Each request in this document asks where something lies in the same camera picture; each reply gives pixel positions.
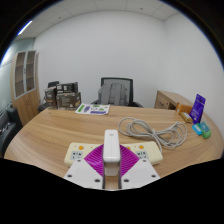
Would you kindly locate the green small box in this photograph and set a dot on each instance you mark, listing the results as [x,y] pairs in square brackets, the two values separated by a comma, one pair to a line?
[205,130]

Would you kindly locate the wooden glass-door shelf unit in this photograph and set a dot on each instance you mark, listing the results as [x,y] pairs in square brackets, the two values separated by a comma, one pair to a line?
[29,103]

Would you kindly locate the printed paper sheet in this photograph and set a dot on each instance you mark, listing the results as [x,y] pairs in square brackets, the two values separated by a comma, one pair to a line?
[92,109]

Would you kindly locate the white charger block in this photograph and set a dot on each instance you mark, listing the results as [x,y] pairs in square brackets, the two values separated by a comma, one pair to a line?
[111,146]

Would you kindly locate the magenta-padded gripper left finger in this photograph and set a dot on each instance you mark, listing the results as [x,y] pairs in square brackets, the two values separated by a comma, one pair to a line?
[80,171]

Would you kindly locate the blue small box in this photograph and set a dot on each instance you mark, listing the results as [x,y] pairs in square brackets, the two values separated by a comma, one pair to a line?
[197,128]

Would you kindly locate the purple standing card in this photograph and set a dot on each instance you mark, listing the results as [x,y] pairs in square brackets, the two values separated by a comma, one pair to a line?
[197,108]

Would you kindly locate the wooden side cabinet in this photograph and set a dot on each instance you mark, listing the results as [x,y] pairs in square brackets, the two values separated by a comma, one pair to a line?
[166,98]

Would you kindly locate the black visitor chair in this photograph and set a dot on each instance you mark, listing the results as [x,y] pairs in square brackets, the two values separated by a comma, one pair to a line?
[52,84]

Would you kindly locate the small tan box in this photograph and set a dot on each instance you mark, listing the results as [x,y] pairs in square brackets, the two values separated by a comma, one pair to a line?
[185,117]

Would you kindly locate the large dark cardboard box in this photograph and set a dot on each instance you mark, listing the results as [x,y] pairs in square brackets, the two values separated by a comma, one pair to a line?
[69,100]

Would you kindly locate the grey backpack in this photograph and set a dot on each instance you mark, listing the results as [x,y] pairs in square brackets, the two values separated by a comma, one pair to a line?
[112,95]

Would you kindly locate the cream power strip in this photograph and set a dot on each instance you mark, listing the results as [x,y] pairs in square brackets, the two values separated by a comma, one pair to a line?
[76,151]

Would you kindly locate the orange box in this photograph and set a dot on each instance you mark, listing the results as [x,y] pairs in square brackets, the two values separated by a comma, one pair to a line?
[183,107]

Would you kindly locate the rectangular ceiling light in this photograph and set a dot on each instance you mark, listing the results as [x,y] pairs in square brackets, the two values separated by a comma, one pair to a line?
[25,28]

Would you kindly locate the small dark cardboard box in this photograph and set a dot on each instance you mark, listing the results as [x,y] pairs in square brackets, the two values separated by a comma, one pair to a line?
[66,87]

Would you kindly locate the black mesh office chair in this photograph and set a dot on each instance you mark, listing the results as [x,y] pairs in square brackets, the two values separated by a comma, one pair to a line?
[116,80]

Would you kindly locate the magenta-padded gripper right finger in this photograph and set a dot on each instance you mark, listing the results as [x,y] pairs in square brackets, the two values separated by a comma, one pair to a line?
[141,171]

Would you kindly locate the black sofa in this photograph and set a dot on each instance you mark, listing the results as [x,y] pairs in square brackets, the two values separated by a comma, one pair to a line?
[8,128]

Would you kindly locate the brown narrow cardboard box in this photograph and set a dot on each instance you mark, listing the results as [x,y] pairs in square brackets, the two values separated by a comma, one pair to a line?
[50,96]

